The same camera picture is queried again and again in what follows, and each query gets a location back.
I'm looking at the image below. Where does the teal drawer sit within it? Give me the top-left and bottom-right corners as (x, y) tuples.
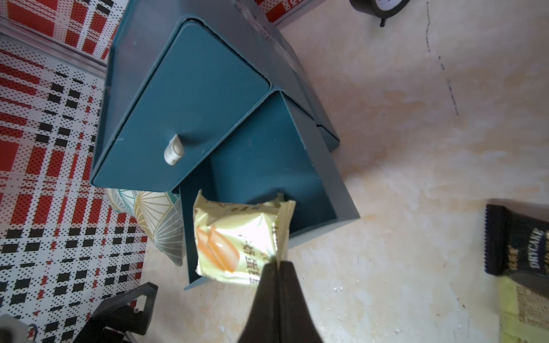
(91, 20), (270, 192)
(178, 91), (360, 289)

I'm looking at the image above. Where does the green cookie packet pair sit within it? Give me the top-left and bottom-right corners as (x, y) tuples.
(193, 192), (296, 286)

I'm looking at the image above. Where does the black cookie packet top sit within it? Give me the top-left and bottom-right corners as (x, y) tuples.
(484, 204), (548, 297)

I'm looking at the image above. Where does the black alarm clock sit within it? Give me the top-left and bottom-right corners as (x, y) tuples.
(350, 0), (410, 27)

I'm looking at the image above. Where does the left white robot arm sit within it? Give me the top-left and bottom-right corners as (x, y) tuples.
(1, 282), (158, 342)

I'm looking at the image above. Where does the patterned green yellow pillow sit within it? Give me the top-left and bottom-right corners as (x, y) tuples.
(105, 189), (186, 267)

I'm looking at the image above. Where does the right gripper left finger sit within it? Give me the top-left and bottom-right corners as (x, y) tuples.
(237, 262), (280, 343)

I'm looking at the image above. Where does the teal top drawer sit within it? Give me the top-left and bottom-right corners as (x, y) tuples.
(91, 20), (270, 192)

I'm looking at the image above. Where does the teal drawer cabinet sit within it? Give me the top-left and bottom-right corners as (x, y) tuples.
(90, 1), (340, 192)

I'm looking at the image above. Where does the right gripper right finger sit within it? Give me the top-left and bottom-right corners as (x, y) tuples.
(278, 262), (323, 343)

